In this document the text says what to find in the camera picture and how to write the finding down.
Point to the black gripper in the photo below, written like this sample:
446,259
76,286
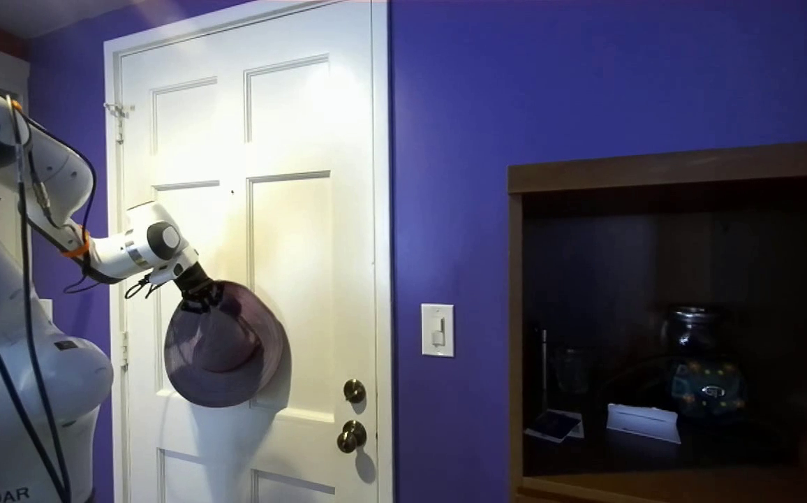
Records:
200,288

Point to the purple woven wide-brim hat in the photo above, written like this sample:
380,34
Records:
224,350

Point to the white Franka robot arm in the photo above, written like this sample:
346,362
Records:
20,372

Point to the metal door hinge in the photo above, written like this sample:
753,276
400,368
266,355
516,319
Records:
125,350

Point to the white panel door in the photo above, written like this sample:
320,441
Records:
309,234

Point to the metal door top latch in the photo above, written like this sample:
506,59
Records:
119,114

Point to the bronze door knob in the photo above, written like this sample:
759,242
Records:
350,436

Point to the dark wooden cabinet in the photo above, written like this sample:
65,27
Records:
551,280

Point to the small stand with rod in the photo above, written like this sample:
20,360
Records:
554,427

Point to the white folded card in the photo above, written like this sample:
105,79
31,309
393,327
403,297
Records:
643,422

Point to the dark glass jar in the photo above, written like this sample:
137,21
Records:
704,382

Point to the white wall light switch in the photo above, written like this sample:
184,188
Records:
436,330

